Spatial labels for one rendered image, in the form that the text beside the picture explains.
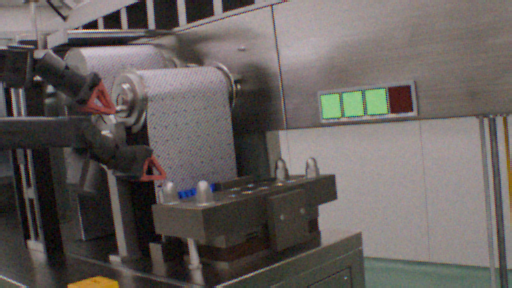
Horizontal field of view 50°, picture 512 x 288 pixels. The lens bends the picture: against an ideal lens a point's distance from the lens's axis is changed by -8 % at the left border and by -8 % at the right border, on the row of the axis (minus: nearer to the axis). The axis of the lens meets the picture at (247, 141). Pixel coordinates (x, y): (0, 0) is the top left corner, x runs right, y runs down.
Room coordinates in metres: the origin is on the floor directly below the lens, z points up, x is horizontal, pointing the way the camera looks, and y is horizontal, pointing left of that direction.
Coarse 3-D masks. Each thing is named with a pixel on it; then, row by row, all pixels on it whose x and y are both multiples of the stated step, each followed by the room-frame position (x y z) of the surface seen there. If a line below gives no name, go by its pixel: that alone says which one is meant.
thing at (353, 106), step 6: (348, 96) 1.23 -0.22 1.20; (354, 96) 1.22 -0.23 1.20; (360, 96) 1.21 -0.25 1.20; (348, 102) 1.24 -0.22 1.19; (354, 102) 1.22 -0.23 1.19; (360, 102) 1.21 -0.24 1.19; (348, 108) 1.24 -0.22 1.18; (354, 108) 1.23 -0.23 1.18; (360, 108) 1.21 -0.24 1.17; (348, 114) 1.24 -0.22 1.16; (354, 114) 1.23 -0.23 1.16; (360, 114) 1.22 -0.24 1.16
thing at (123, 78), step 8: (120, 80) 1.27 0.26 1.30; (128, 80) 1.24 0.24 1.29; (136, 80) 1.23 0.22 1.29; (112, 88) 1.29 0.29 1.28; (136, 88) 1.22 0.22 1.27; (136, 96) 1.22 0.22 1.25; (136, 104) 1.23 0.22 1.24; (136, 112) 1.23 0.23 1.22; (120, 120) 1.28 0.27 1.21; (128, 120) 1.25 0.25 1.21; (136, 120) 1.24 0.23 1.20
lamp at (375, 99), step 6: (372, 90) 1.19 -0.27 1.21; (378, 90) 1.18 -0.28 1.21; (384, 90) 1.17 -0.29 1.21; (366, 96) 1.20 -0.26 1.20; (372, 96) 1.19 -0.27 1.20; (378, 96) 1.18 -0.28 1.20; (384, 96) 1.17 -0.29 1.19; (366, 102) 1.20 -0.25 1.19; (372, 102) 1.19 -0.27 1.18; (378, 102) 1.18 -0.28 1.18; (384, 102) 1.17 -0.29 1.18; (372, 108) 1.19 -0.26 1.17; (378, 108) 1.18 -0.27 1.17; (384, 108) 1.17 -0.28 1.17
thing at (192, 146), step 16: (176, 112) 1.28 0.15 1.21; (192, 112) 1.31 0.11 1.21; (208, 112) 1.34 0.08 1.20; (224, 112) 1.37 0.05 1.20; (160, 128) 1.24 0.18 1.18; (176, 128) 1.27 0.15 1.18; (192, 128) 1.30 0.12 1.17; (208, 128) 1.34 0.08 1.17; (224, 128) 1.37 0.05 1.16; (160, 144) 1.24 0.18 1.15; (176, 144) 1.27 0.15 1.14; (192, 144) 1.30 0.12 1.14; (208, 144) 1.33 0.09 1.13; (224, 144) 1.37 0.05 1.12; (160, 160) 1.24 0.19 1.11; (176, 160) 1.27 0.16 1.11; (192, 160) 1.30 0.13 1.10; (208, 160) 1.33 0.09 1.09; (224, 160) 1.36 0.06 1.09; (176, 176) 1.26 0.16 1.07; (192, 176) 1.29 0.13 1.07; (208, 176) 1.33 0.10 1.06; (224, 176) 1.36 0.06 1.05
